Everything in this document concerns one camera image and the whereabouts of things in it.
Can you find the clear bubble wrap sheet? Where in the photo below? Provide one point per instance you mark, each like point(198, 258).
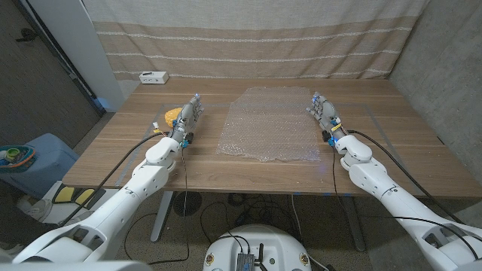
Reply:
point(271, 124)

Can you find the black round floor disc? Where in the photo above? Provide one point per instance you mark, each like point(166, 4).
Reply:
point(193, 205)

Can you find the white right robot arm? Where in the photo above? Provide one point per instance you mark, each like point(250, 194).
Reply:
point(395, 199)

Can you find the blue storage bin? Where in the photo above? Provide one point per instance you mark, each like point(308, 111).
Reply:
point(49, 158)

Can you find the grey electronics module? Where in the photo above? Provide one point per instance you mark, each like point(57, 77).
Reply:
point(244, 261)

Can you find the teal orange toy bowl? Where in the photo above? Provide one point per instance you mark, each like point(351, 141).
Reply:
point(22, 160)

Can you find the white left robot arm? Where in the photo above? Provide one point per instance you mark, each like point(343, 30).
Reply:
point(124, 203)

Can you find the yellow sponge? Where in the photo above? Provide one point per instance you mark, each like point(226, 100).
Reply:
point(172, 116)

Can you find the white power strip box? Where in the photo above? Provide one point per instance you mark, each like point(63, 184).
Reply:
point(153, 77)

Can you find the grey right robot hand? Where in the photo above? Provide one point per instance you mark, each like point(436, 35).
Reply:
point(327, 114)

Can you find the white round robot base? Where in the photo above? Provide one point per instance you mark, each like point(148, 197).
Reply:
point(278, 244)

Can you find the grey table leg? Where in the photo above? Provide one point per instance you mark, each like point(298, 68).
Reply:
point(354, 226)

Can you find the white sneaker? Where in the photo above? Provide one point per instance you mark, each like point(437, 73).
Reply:
point(35, 209)

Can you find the yellow black mat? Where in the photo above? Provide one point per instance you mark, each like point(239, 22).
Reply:
point(66, 193)

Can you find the white table leg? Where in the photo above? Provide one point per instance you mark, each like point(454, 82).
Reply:
point(162, 218)

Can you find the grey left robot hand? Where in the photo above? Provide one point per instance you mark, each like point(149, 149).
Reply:
point(185, 119)

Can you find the beige striped curtain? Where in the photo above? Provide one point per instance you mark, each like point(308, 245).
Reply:
point(244, 37)

